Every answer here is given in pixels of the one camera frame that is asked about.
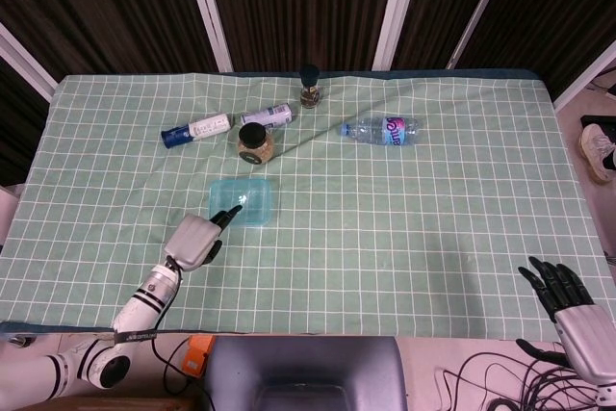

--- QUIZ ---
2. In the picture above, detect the black printed velcro strap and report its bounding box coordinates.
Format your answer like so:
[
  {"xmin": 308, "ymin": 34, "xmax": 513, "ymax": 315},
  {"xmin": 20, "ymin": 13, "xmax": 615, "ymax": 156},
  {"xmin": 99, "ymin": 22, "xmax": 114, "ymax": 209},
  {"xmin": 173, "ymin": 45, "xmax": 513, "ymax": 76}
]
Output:
[{"xmin": 113, "ymin": 328, "xmax": 158, "ymax": 343}]

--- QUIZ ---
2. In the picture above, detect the grey robot torso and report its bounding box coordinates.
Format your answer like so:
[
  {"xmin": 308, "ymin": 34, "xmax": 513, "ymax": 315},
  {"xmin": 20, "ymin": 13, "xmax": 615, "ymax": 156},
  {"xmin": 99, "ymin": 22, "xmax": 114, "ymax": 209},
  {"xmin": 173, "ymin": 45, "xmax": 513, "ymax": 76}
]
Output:
[{"xmin": 204, "ymin": 335, "xmax": 410, "ymax": 411}]

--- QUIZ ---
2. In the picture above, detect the orange box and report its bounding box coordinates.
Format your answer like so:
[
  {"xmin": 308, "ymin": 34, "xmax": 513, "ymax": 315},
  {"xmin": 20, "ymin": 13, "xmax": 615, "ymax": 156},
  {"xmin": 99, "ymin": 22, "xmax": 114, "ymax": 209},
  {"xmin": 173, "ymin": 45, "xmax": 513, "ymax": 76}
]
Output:
[{"xmin": 185, "ymin": 335, "xmax": 216, "ymax": 377}]

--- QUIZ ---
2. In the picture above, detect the brown wooden plank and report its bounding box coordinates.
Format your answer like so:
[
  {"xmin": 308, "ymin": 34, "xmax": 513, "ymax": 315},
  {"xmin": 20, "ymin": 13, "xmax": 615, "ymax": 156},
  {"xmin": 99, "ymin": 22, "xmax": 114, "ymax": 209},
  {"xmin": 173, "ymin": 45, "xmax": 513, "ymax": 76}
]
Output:
[{"xmin": 42, "ymin": 394, "xmax": 203, "ymax": 411}]

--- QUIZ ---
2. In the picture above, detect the spice grinder bottle dark cap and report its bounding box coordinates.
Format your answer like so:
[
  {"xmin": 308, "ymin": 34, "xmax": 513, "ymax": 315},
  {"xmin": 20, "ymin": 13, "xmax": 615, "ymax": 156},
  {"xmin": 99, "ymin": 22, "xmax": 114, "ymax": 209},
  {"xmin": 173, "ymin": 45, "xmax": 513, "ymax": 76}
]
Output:
[{"xmin": 298, "ymin": 64, "xmax": 323, "ymax": 109}]

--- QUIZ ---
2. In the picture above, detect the black floor cable bundle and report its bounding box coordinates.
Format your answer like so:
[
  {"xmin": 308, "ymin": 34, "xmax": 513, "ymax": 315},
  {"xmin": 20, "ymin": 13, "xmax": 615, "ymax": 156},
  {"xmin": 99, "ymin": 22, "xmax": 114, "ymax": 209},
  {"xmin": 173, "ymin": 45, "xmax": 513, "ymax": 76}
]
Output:
[{"xmin": 440, "ymin": 350, "xmax": 607, "ymax": 411}]

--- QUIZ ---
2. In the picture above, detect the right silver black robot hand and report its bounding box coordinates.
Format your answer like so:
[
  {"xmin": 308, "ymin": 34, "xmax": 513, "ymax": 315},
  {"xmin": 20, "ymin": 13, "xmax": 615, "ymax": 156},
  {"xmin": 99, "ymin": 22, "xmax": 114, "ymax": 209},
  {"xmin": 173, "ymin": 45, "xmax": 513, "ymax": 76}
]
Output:
[{"xmin": 515, "ymin": 256, "xmax": 616, "ymax": 386}]

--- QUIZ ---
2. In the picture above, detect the green checked tablecloth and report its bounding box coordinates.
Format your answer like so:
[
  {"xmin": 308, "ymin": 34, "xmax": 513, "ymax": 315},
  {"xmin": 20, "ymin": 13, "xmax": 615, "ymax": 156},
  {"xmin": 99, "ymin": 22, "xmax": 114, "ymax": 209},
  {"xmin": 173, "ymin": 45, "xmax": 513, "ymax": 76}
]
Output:
[{"xmin": 0, "ymin": 68, "xmax": 610, "ymax": 338}]

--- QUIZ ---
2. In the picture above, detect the white partition frame post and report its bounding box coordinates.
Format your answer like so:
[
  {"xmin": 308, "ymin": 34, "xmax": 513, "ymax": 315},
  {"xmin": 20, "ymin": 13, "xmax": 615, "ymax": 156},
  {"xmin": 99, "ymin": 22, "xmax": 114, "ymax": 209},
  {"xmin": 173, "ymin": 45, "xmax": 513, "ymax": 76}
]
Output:
[
  {"xmin": 372, "ymin": 0, "xmax": 424, "ymax": 70},
  {"xmin": 552, "ymin": 39, "xmax": 616, "ymax": 112},
  {"xmin": 447, "ymin": 0, "xmax": 516, "ymax": 70},
  {"xmin": 0, "ymin": 20, "xmax": 59, "ymax": 102},
  {"xmin": 181, "ymin": 0, "xmax": 235, "ymax": 73}
]

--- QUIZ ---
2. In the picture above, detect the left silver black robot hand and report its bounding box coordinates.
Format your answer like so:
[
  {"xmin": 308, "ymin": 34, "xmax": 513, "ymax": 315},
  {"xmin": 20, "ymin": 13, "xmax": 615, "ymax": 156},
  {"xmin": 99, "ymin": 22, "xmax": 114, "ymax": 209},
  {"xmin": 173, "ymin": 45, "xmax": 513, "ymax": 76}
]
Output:
[{"xmin": 163, "ymin": 203, "xmax": 244, "ymax": 272}]

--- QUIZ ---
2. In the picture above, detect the clear plastic water bottle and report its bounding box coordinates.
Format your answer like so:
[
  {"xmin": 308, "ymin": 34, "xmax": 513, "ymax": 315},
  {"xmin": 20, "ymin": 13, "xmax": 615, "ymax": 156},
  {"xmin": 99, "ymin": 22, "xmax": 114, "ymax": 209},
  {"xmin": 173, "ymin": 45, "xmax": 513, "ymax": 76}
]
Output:
[{"xmin": 340, "ymin": 115, "xmax": 424, "ymax": 147}]

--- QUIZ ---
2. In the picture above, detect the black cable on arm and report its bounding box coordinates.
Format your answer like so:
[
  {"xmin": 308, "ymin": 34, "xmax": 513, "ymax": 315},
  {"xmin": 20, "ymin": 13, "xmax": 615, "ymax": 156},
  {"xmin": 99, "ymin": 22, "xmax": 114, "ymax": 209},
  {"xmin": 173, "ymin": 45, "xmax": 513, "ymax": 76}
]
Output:
[{"xmin": 151, "ymin": 266, "xmax": 216, "ymax": 396}]

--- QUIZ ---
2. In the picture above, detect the white and blue drink can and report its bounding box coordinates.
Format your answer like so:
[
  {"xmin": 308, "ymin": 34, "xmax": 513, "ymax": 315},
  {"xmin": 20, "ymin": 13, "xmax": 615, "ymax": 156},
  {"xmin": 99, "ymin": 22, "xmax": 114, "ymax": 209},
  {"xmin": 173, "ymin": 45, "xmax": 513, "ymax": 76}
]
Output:
[{"xmin": 239, "ymin": 102, "xmax": 295, "ymax": 129}]

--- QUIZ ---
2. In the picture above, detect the round grain jar black lid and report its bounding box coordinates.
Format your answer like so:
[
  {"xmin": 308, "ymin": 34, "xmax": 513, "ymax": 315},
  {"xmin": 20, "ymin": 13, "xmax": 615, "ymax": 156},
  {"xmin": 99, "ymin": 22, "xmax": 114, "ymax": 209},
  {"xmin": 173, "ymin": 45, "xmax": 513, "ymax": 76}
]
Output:
[{"xmin": 236, "ymin": 122, "xmax": 275, "ymax": 166}]

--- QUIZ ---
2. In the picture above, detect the beige sneaker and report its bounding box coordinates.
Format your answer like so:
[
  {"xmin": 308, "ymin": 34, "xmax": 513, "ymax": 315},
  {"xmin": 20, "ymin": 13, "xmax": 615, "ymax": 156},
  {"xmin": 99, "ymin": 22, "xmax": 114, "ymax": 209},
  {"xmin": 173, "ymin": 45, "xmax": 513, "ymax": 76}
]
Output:
[{"xmin": 578, "ymin": 123, "xmax": 616, "ymax": 185}]

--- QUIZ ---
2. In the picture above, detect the white spray can blue cap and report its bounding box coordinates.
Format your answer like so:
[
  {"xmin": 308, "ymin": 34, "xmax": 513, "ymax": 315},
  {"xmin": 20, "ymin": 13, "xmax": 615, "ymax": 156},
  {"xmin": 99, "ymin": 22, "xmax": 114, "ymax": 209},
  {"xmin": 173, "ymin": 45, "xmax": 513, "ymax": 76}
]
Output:
[{"xmin": 161, "ymin": 112, "xmax": 233, "ymax": 150}]

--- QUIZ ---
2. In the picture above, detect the black flat board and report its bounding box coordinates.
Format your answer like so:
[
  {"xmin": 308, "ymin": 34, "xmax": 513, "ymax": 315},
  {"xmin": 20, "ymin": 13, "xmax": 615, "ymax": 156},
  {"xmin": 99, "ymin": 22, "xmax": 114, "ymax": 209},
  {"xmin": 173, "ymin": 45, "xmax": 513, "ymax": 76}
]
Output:
[{"xmin": 580, "ymin": 114, "xmax": 616, "ymax": 129}]

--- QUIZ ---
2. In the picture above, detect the blue translucent plastic lid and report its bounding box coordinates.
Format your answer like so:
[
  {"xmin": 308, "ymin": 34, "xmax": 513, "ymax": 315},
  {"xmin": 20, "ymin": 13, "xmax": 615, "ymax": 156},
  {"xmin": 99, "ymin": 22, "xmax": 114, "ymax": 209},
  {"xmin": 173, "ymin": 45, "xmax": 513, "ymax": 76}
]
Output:
[{"xmin": 208, "ymin": 177, "xmax": 274, "ymax": 229}]

